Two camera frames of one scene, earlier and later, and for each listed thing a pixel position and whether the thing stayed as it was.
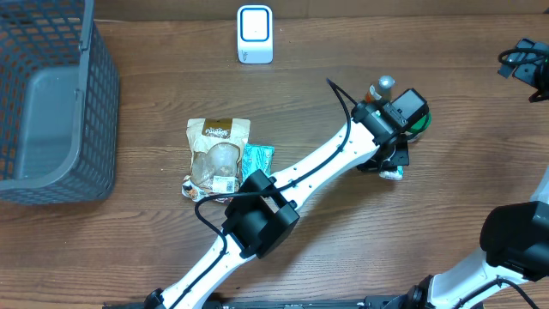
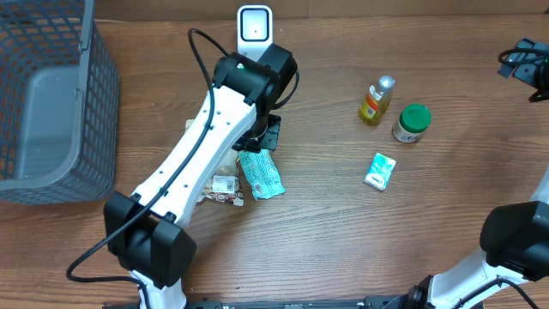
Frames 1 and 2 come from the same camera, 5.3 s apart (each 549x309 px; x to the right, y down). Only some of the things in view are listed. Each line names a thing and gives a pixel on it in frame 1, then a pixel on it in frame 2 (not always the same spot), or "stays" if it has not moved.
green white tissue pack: x=397 y=174 → x=379 y=172
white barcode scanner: x=255 y=34 stays
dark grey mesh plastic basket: x=59 y=103 stays
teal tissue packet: x=256 y=157 stays
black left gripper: x=403 y=160 → x=269 y=142
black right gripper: x=527 y=67 stays
